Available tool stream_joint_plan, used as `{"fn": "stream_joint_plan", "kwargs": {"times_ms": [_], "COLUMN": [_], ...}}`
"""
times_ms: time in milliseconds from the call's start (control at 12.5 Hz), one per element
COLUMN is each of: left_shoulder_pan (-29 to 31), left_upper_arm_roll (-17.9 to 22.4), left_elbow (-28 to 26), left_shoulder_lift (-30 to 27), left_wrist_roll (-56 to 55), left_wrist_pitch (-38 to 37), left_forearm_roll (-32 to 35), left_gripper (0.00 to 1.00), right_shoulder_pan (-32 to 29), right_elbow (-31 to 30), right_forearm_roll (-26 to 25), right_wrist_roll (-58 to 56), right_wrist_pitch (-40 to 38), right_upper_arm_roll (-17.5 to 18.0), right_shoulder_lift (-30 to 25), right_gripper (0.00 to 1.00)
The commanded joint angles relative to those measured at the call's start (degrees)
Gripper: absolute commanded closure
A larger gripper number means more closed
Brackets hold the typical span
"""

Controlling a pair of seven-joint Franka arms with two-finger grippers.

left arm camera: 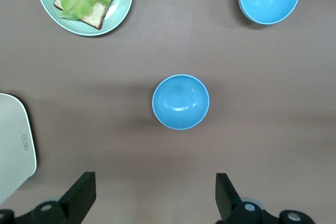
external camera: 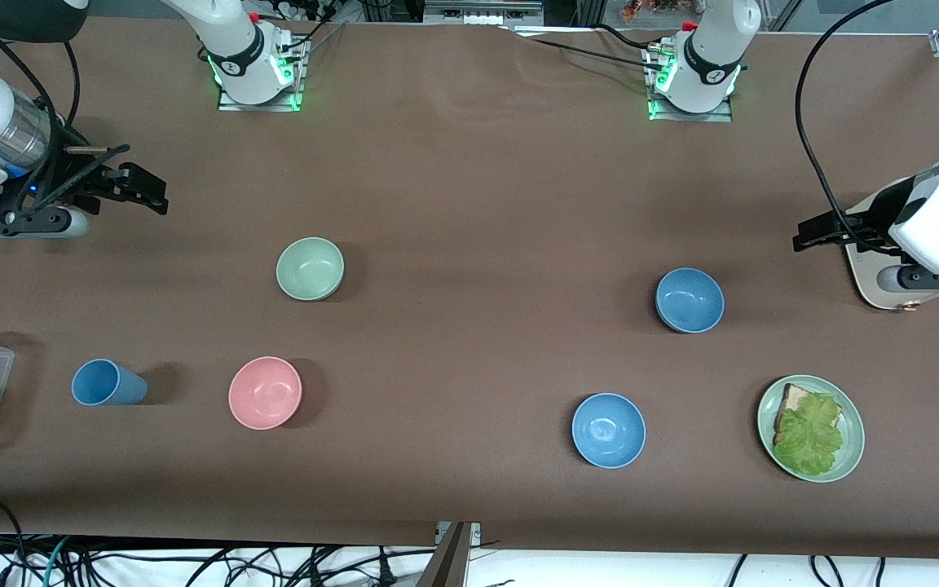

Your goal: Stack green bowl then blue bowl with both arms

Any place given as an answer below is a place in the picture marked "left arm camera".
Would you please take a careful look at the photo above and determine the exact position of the toasted bread slice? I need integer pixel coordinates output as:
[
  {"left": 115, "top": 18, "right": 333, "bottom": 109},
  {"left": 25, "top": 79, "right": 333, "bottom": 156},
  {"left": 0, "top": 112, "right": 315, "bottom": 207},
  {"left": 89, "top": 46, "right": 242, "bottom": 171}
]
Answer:
[{"left": 53, "top": 0, "right": 119, "bottom": 30}]

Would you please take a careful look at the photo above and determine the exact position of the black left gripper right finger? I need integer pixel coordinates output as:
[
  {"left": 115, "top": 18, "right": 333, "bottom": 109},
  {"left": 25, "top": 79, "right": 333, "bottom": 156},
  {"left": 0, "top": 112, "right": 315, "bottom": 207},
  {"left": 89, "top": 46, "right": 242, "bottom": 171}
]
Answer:
[{"left": 215, "top": 173, "right": 281, "bottom": 224}]

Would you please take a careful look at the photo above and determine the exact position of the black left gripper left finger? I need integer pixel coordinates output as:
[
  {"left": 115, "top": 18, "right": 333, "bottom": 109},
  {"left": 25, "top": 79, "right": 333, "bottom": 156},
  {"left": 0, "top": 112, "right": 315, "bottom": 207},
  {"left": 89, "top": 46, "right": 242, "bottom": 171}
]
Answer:
[{"left": 30, "top": 171, "right": 96, "bottom": 224}]

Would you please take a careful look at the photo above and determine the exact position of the cream white toaster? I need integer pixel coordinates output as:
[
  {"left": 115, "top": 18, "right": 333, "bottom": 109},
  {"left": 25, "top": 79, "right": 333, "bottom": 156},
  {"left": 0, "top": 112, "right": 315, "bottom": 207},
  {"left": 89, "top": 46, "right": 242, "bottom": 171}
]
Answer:
[{"left": 0, "top": 93, "right": 37, "bottom": 206}]

